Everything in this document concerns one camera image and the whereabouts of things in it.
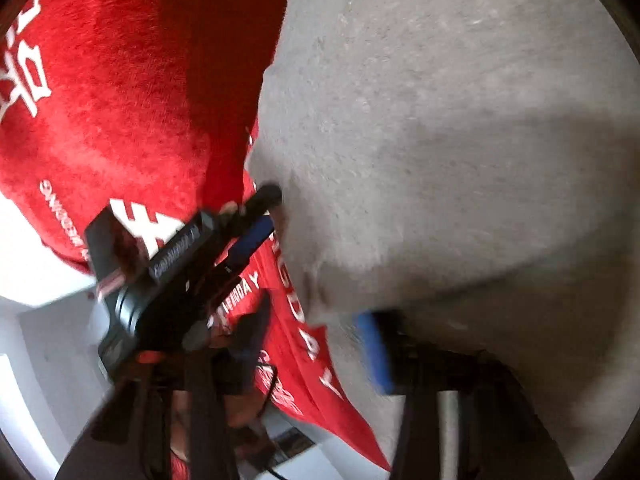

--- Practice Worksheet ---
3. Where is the grey knit garment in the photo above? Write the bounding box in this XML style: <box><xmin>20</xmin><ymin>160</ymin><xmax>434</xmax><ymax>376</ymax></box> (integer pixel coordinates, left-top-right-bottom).
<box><xmin>250</xmin><ymin>0</ymin><xmax>639</xmax><ymax>479</ymax></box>

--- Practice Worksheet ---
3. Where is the red sofa cover with characters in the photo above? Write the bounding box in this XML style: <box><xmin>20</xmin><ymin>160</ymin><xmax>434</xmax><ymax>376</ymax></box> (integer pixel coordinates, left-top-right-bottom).
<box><xmin>0</xmin><ymin>0</ymin><xmax>393</xmax><ymax>472</ymax></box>

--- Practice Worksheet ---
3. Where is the person's left hand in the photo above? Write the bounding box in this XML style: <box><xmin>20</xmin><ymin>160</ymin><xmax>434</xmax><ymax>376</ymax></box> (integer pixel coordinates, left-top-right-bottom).
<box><xmin>170</xmin><ymin>388</ymin><xmax>265</xmax><ymax>463</ymax></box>

